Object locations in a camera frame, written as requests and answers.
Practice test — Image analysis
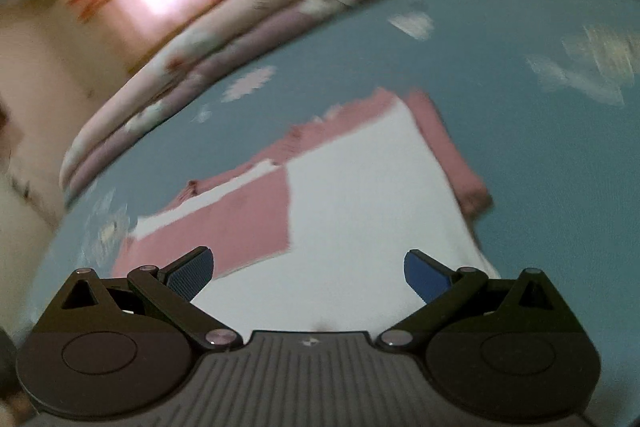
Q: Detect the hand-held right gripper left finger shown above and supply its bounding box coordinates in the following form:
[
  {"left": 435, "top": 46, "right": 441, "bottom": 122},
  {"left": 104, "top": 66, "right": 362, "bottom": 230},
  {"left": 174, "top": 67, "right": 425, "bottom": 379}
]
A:
[{"left": 47, "top": 246, "right": 241, "bottom": 350}]

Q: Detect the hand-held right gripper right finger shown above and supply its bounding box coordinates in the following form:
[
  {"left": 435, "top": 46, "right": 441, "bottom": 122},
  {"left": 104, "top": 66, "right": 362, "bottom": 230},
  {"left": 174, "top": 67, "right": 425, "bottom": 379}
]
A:
[{"left": 377, "top": 250, "right": 566, "bottom": 350}]

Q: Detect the pink and white knit sweater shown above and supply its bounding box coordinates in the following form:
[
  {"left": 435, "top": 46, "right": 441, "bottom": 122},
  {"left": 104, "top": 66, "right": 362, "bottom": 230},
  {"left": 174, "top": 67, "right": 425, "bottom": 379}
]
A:
[{"left": 112, "top": 88, "right": 501, "bottom": 333}]

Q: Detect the blue floral bed sheet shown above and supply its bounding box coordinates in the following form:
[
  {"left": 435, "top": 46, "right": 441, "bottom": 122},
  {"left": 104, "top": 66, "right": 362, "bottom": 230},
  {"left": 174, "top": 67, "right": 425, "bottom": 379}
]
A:
[{"left": 10, "top": 0, "right": 640, "bottom": 427}]

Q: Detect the pink floral folded quilt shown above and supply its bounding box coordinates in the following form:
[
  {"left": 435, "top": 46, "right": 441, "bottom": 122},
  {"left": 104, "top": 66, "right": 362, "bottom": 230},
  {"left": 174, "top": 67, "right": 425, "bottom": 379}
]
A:
[{"left": 59, "top": 0, "right": 436, "bottom": 202}]

